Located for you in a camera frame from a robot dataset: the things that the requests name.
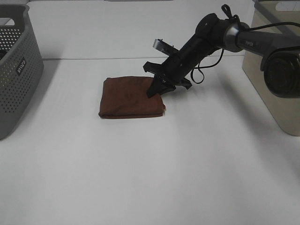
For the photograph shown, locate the brown towel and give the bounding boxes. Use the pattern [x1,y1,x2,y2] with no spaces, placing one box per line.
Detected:
[99,76,165,119]

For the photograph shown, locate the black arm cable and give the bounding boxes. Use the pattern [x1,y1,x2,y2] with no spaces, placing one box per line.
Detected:
[190,4,300,85]

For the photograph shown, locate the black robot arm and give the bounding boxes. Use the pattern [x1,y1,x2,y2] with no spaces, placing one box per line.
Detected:
[143,14,300,98]

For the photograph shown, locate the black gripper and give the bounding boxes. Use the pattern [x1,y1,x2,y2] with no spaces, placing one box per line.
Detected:
[143,35,219,98]

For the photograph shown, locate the grey perforated plastic basket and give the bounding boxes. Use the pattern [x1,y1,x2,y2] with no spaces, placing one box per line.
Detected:
[0,4,44,139]

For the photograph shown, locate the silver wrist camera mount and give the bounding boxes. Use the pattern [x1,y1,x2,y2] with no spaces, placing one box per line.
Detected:
[153,39,179,56]

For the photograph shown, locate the beige plastic bin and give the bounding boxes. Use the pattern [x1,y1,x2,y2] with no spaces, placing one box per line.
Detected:
[241,0,300,136]

